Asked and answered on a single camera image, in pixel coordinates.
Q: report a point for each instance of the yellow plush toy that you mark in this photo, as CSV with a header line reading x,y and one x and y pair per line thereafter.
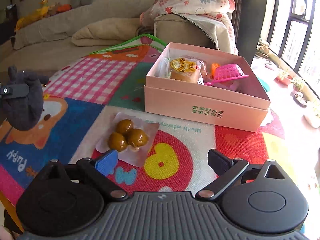
x,y
36,15

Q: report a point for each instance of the black plush toy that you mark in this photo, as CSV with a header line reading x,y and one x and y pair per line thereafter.
x,y
24,113

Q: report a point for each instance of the packaged bread with yellow label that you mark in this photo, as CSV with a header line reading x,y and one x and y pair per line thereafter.
x,y
185,69

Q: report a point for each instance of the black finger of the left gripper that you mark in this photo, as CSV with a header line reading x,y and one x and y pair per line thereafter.
x,y
14,91

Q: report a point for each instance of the pink plastic toy basket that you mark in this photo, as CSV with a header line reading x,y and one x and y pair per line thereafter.
x,y
225,73

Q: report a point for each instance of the floral pink white blanket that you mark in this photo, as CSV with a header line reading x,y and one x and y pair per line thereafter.
x,y
195,3

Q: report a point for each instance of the orange plush toy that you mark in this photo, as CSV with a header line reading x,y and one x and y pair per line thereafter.
x,y
63,8

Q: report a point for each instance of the pink cardboard box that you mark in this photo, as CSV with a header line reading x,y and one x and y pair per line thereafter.
x,y
243,109

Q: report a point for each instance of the beige sofa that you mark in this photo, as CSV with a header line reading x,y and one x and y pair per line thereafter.
x,y
50,44

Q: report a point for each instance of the red flower pot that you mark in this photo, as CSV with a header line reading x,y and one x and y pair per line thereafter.
x,y
283,78

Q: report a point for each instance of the colourful cartoon play mat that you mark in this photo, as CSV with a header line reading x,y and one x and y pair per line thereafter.
x,y
100,99

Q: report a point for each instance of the white flower pot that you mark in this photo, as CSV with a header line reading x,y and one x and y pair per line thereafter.
x,y
311,114

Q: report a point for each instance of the packaged brown balls snack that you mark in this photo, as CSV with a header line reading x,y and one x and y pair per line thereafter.
x,y
131,137

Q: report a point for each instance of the grey towel on armrest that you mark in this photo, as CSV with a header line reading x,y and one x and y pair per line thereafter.
x,y
215,30

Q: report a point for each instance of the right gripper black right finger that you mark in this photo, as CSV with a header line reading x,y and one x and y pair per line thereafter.
x,y
228,171

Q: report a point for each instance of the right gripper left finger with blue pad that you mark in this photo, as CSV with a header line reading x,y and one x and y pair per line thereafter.
x,y
95,172

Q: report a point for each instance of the orange plastic toy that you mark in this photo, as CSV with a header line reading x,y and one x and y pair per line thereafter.
x,y
214,67

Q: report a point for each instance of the folded cream blanket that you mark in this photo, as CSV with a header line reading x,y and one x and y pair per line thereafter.
x,y
107,32

